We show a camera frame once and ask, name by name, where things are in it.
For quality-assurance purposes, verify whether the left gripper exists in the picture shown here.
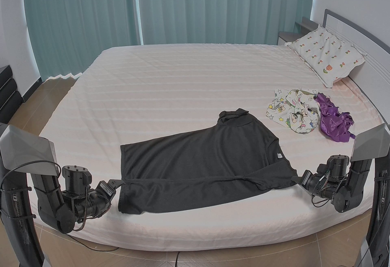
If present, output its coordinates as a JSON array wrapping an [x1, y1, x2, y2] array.
[[85, 179, 126, 219]]

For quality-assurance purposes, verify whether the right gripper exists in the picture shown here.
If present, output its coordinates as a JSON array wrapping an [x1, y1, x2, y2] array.
[[291, 170, 324, 196]]

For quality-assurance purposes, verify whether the black T-shirt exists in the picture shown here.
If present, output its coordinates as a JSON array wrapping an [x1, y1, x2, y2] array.
[[117, 108, 299, 214]]

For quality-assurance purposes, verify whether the purple satin garment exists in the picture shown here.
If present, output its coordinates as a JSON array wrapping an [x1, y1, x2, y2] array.
[[314, 92, 356, 143]]

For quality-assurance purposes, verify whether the white printed garment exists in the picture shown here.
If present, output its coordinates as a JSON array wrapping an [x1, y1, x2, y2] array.
[[266, 88, 320, 135]]

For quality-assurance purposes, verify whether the bed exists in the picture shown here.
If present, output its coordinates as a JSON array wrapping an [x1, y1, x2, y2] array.
[[34, 9, 390, 252]]

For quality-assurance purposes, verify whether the white printed pillow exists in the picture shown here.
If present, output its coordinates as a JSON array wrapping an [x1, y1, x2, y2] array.
[[285, 25, 365, 88]]

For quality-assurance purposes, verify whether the black chest of drawers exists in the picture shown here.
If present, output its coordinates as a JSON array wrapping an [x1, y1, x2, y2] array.
[[0, 65, 24, 122]]

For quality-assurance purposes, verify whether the grey topped bedside table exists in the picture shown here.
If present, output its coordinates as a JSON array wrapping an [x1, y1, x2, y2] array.
[[278, 31, 300, 45]]

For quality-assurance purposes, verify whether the blue-green curtain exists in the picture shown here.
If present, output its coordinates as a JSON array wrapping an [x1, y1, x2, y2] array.
[[135, 0, 316, 45], [24, 0, 144, 82]]

